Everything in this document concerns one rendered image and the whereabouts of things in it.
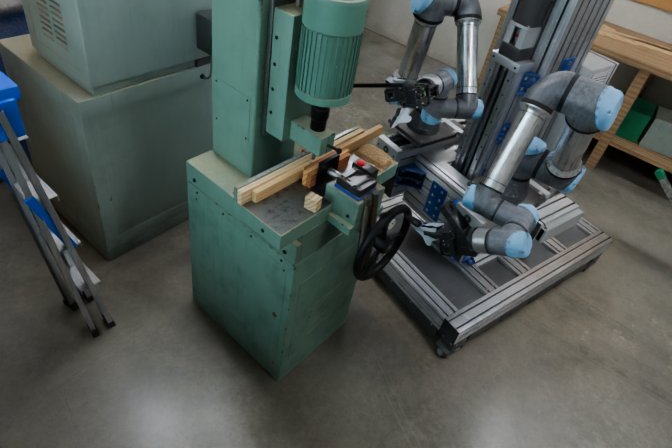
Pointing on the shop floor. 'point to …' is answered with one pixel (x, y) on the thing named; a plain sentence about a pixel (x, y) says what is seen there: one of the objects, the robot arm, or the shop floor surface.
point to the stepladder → (43, 211)
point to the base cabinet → (267, 286)
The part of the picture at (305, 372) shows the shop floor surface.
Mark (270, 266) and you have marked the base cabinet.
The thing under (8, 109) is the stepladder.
